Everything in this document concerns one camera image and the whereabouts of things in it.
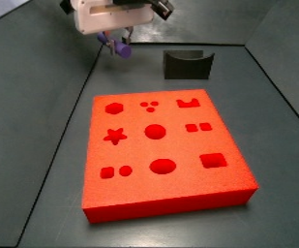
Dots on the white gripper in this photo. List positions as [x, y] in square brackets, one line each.
[104, 15]

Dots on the purple cylinder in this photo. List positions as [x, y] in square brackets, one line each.
[120, 49]

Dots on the black curved cradle stand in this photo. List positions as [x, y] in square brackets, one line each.
[187, 64]

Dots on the red foam shape-sorting block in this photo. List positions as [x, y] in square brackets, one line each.
[162, 157]

